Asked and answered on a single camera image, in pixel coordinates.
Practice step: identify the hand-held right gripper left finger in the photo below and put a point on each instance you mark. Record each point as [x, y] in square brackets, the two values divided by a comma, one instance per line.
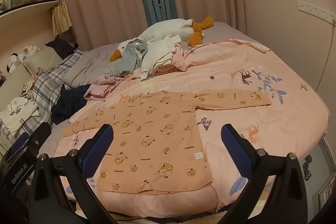
[101, 142]

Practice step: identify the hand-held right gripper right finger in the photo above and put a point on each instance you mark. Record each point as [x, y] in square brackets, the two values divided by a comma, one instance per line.
[236, 146]

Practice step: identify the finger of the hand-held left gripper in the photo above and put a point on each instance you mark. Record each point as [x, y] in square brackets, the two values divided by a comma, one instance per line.
[20, 141]
[39, 136]

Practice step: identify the orange cartoon print shirt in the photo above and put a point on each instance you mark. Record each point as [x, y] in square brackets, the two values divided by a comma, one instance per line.
[157, 140]

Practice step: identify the white shirt with black stripes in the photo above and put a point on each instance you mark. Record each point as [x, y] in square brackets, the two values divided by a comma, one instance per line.
[18, 123]

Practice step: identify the small white crumpled garment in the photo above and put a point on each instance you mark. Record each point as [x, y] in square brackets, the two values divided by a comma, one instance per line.
[15, 106]

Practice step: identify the dark navy garment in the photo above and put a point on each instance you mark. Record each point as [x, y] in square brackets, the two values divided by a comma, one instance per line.
[71, 103]

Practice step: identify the pink animal print blanket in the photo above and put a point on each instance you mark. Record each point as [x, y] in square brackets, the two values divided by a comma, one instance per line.
[236, 98]

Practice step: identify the cartoon face print cloth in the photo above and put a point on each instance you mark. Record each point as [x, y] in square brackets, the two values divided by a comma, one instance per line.
[27, 88]

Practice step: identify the beige headboard cushion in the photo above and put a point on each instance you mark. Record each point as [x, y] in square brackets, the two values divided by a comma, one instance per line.
[13, 87]
[44, 58]

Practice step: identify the plaid pillow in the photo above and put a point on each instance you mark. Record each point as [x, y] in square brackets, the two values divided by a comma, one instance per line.
[50, 82]

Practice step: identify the pink crumpled garment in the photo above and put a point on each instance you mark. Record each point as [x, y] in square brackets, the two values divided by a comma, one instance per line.
[105, 85]

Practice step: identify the small black object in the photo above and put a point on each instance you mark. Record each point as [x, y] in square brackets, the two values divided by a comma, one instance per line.
[307, 167]

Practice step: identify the black and white plush toy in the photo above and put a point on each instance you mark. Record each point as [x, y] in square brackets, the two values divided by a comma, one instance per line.
[11, 62]

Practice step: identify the grey garment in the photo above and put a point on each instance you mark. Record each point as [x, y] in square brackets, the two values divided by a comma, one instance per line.
[126, 58]

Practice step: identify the dark brown cloth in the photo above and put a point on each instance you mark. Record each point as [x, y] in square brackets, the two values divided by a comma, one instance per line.
[61, 47]

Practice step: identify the pink fleece garment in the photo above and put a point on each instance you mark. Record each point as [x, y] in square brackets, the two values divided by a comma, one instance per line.
[181, 61]

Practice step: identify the stack of books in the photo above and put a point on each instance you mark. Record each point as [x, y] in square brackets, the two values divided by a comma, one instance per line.
[328, 191]

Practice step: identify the yellow pleated cloth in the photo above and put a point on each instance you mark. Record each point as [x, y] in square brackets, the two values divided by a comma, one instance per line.
[61, 19]

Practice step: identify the white goose plush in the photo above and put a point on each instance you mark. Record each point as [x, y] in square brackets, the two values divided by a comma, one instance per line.
[168, 29]

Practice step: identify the white wall power strip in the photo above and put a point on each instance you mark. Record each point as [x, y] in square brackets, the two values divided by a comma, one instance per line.
[315, 10]

